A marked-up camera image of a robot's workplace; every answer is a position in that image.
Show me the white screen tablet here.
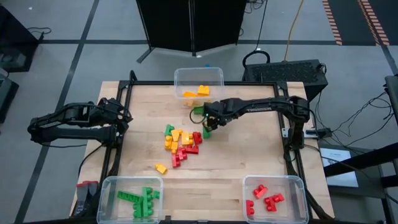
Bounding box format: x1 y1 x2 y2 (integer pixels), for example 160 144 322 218
319 146 359 188

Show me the red zigzag toy block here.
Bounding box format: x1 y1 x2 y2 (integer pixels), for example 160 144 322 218
264 193 285 213

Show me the long green toy block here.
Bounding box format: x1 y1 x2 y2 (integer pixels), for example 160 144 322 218
116 190 144 203
142 186 155 218

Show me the yellow hanging cable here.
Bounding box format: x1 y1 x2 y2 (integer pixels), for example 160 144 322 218
283 0 304 62

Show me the black equipment case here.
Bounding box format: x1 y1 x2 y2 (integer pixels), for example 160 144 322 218
0 73 19 124

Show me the black metal stand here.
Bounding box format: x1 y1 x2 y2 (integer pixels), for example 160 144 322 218
323 73 398 224

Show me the black orange-striped floor mat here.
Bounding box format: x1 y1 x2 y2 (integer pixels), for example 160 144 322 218
322 0 398 47

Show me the black cable loop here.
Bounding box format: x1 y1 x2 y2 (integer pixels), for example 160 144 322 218
241 49 271 71

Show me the black computer case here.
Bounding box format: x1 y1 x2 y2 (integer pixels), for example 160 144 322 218
241 58 329 103

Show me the clear plastic bin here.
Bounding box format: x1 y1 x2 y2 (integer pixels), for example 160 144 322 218
96 175 164 224
242 174 310 224
174 67 225 108

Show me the red grey tool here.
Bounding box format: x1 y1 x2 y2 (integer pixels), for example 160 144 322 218
76 180 100 216

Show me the black equipment cabinet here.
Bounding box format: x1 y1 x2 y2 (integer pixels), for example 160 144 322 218
0 4 40 73

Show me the orange square toy block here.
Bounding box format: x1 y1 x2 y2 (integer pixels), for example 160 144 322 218
182 90 200 107

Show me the silver mounting plate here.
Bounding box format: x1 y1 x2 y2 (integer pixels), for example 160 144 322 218
281 126 319 138

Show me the black folding screen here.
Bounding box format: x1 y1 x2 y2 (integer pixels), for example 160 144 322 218
135 0 249 65

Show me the black hanging cable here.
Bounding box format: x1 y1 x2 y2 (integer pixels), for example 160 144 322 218
254 0 269 52

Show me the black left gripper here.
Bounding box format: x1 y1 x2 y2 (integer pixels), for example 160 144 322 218
101 96 134 134

